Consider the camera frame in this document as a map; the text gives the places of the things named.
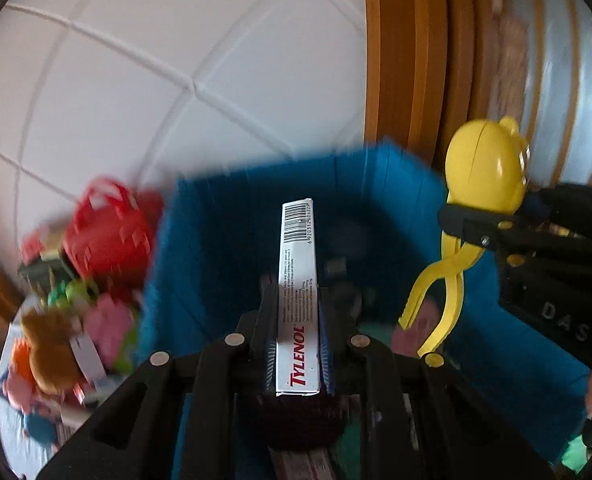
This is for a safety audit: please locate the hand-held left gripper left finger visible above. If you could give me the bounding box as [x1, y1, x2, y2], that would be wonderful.
[36, 282, 279, 480]

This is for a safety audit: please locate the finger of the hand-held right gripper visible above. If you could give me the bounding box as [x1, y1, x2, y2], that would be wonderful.
[518, 182, 592, 241]
[437, 201, 527, 257]

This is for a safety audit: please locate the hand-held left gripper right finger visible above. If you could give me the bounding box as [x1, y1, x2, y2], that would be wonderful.
[319, 285, 556, 480]

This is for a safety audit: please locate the yellow snowball clip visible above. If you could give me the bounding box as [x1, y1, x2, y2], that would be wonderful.
[398, 116, 532, 359]

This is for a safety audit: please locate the white red medicine box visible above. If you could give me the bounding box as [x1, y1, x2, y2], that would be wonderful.
[275, 199, 323, 397]

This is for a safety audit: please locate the blue plastic basket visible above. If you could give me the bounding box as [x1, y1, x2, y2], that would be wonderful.
[138, 140, 592, 480]

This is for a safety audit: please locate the window grille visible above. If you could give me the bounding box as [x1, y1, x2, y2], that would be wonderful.
[490, 0, 592, 187]

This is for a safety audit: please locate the pink plush toy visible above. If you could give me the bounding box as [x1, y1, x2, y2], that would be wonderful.
[83, 292, 141, 370]

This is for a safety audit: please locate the red toy handbag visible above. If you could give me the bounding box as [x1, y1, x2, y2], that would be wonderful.
[63, 176, 165, 287]

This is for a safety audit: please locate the green plush toy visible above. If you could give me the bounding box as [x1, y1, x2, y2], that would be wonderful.
[48, 279, 101, 312]

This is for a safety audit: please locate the brown teddy bear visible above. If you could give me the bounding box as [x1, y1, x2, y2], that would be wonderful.
[20, 307, 86, 396]

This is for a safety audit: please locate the dark green box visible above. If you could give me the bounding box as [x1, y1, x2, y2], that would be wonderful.
[18, 251, 82, 288]

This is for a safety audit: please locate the blue plush toy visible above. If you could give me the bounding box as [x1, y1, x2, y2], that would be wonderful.
[23, 410, 61, 447]

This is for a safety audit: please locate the small red box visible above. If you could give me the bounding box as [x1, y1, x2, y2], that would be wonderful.
[21, 224, 68, 261]

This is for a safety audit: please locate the orange plush toy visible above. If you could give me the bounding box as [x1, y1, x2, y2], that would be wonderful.
[7, 339, 33, 387]

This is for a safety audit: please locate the striped tablecloth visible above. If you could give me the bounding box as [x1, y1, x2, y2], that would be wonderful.
[0, 320, 57, 478]

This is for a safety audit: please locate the wooden door frame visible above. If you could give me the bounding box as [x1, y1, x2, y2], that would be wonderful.
[361, 0, 507, 171]

